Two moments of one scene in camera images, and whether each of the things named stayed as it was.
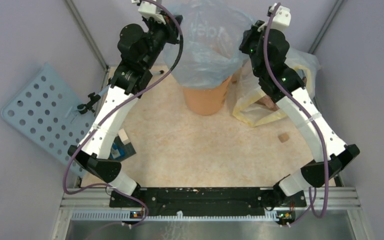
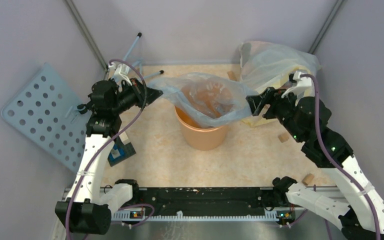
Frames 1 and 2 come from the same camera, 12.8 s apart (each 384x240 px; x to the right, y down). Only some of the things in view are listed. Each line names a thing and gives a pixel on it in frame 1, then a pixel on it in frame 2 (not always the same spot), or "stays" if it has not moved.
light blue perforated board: [46, 110] stays
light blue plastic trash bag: [218, 37] → [210, 99]
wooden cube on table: [283, 137] stays
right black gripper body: [249, 43] → [280, 106]
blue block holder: [119, 151] stays
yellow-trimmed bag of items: [253, 106] stays
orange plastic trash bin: [208, 101] → [200, 138]
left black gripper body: [160, 33] → [134, 95]
